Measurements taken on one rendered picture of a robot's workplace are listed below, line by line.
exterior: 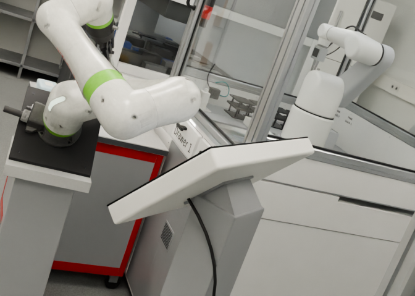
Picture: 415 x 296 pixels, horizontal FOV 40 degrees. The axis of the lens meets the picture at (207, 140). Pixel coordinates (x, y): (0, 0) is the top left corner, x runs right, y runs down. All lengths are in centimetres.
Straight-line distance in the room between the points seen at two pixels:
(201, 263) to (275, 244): 76
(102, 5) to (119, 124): 45
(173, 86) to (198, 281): 50
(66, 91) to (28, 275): 71
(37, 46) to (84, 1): 477
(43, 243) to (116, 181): 59
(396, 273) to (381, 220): 155
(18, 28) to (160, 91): 505
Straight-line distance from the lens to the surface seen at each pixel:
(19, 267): 212
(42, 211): 201
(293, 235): 213
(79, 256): 269
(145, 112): 142
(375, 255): 239
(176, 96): 146
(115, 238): 267
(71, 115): 177
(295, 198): 205
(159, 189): 120
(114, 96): 142
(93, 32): 183
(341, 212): 218
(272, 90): 186
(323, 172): 206
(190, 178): 115
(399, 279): 75
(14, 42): 647
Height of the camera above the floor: 149
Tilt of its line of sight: 15 degrees down
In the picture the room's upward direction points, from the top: 20 degrees clockwise
